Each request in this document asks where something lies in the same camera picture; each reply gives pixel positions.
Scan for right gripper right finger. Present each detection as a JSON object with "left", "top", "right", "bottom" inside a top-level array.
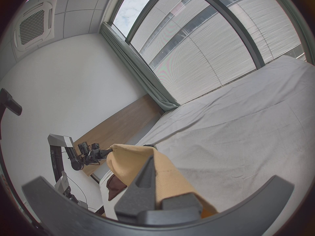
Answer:
[{"left": 161, "top": 193, "right": 203, "bottom": 214}]

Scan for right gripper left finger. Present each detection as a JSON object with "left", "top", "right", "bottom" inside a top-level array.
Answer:
[{"left": 115, "top": 153, "right": 158, "bottom": 221}]

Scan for tan shorts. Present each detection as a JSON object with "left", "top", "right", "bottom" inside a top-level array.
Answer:
[{"left": 106, "top": 144, "right": 218, "bottom": 218}]

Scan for bed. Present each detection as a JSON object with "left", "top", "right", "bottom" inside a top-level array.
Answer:
[{"left": 73, "top": 55, "right": 315, "bottom": 222}]

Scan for brown garment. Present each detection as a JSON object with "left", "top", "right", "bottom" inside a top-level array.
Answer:
[{"left": 106, "top": 174, "right": 128, "bottom": 201}]

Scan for grey-green curtain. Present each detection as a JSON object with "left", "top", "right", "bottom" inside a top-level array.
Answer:
[{"left": 100, "top": 22, "right": 181, "bottom": 111}]

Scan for white ceiling air vent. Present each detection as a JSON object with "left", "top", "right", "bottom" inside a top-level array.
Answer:
[{"left": 13, "top": 0, "right": 59, "bottom": 59}]

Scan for window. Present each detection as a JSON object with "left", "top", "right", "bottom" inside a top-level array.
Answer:
[{"left": 112, "top": 0, "right": 310, "bottom": 105}]

